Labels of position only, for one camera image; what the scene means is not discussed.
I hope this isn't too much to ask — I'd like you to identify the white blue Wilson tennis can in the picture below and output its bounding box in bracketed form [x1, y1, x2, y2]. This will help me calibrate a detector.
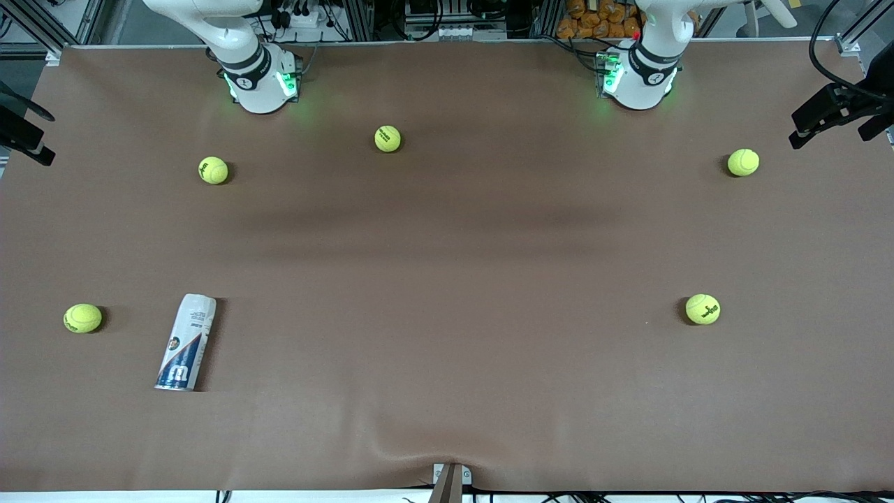
[154, 293, 218, 392]

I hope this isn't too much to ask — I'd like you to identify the white office chair leg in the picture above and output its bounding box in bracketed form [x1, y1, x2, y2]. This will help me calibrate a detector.
[740, 0, 798, 39]

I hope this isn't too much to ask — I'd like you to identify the bag of orange items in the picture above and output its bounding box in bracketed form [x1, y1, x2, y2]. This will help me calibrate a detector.
[557, 0, 644, 41]

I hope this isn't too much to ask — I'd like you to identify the white power strip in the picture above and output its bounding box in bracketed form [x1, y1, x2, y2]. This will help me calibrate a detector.
[276, 6, 330, 31]

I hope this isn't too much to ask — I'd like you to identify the white socket strip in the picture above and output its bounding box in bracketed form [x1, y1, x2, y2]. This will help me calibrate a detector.
[404, 24, 508, 41]

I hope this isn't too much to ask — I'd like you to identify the brown table cloth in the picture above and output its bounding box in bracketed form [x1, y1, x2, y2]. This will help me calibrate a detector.
[0, 38, 894, 493]

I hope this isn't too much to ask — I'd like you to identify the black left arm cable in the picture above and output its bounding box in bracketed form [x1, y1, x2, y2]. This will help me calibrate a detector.
[808, 0, 871, 92]

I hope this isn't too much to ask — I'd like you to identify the aluminium frame strut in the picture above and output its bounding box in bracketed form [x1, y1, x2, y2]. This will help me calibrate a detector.
[835, 0, 894, 58]

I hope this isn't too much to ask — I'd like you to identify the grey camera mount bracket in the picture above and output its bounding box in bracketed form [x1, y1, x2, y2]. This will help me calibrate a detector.
[432, 462, 473, 503]

